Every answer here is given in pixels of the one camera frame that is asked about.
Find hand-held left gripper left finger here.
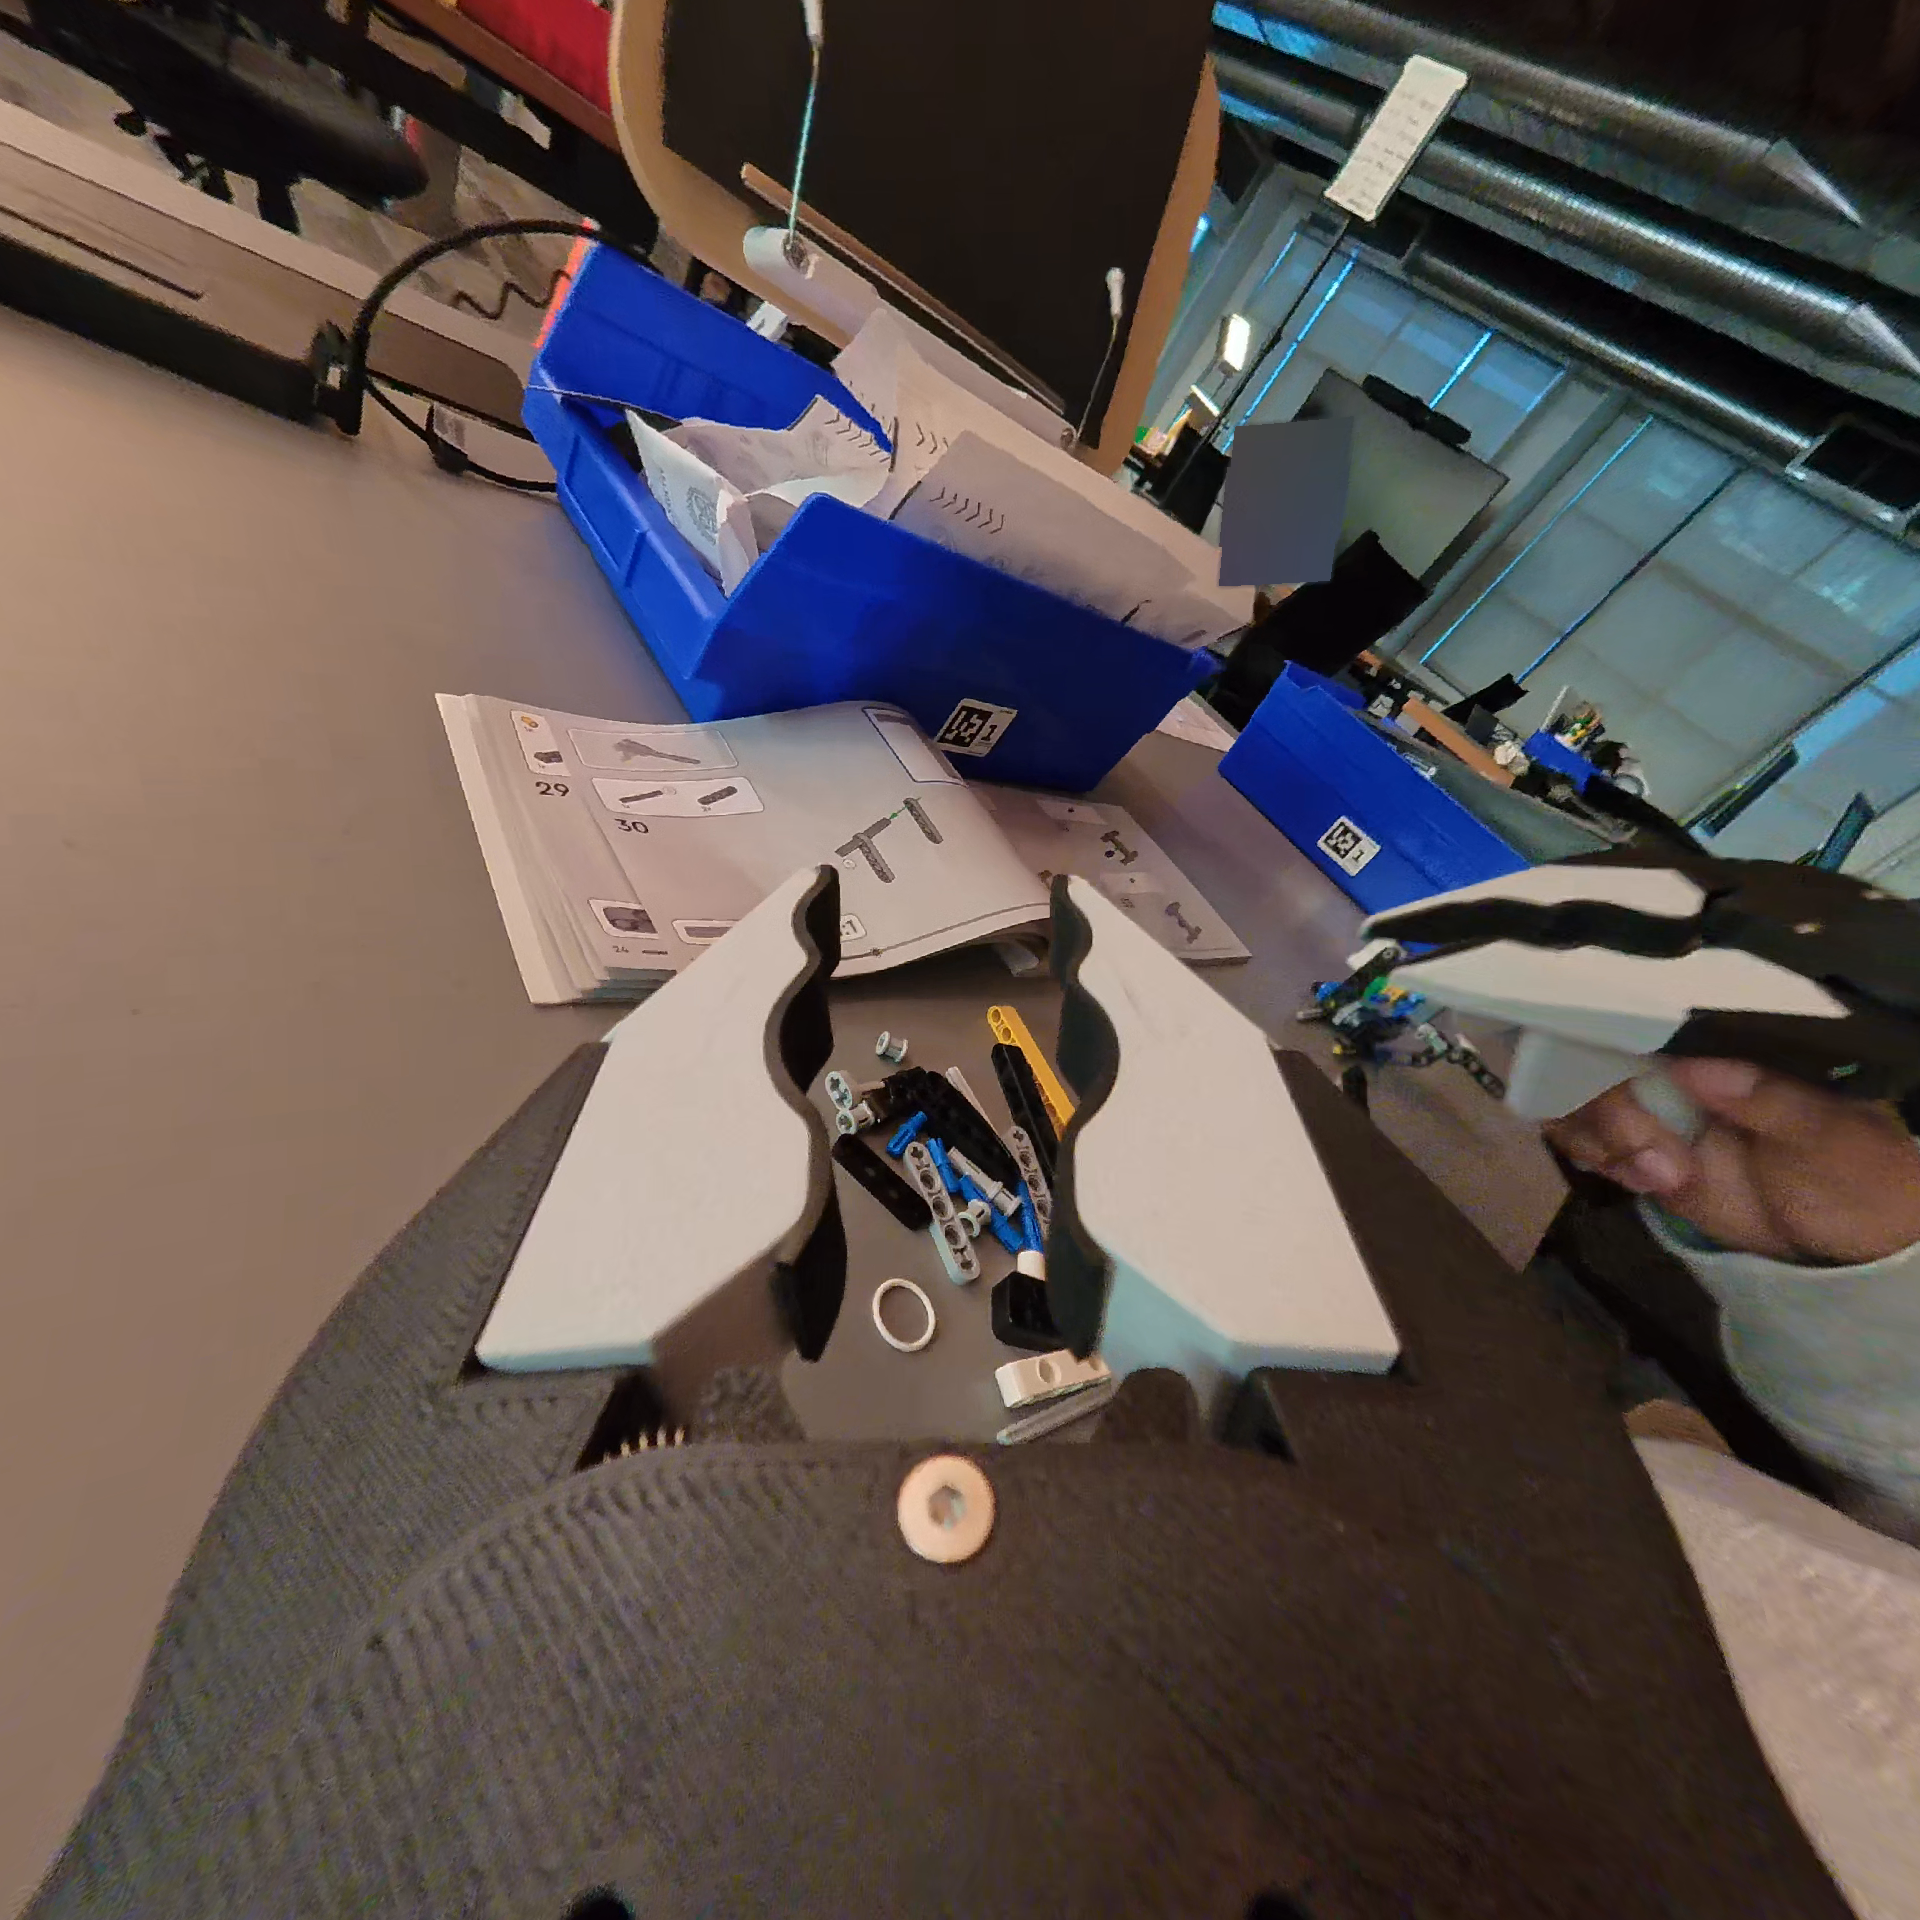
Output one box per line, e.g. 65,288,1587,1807
475,865,847,1376

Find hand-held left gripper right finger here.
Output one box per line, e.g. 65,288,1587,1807
1041,875,1407,1378

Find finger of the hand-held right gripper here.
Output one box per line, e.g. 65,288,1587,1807
1357,865,1715,951
1386,936,1856,1059

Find pile of small lego pieces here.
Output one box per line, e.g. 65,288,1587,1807
821,1035,1072,1288

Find person's right forearm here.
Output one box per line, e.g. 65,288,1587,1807
1639,1200,1920,1549

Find partly built lego model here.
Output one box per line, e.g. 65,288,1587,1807
1298,940,1511,1100

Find yellow lego beam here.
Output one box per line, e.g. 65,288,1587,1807
988,1002,1080,1145

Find white lego beam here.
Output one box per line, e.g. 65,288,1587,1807
992,1350,1118,1411

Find lego instruction booklet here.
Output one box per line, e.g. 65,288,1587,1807
436,694,1252,1005

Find person's right hand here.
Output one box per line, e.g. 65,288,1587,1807
1550,1059,1920,1271

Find small blue storage bin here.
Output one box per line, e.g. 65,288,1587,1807
1216,660,1536,915

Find dark computer monitor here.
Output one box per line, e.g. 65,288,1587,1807
1286,367,1511,591

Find blue storage bin with papers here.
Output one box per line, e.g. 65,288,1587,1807
520,240,1226,795

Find white paper sheets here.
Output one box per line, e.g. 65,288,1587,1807
623,307,1258,651

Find hanging white tag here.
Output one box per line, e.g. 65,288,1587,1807
1323,55,1469,222

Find wooden chair with black pad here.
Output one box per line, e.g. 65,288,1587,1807
607,0,1222,476

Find long black box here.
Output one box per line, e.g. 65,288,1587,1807
0,103,535,440

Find black office chair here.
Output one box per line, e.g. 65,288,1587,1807
30,0,432,229

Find grey ventilation duct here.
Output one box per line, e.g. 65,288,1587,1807
1212,0,1920,379

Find black cable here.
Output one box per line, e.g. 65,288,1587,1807
306,220,604,493

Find teal hanging cord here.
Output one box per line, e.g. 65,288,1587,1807
741,0,829,282

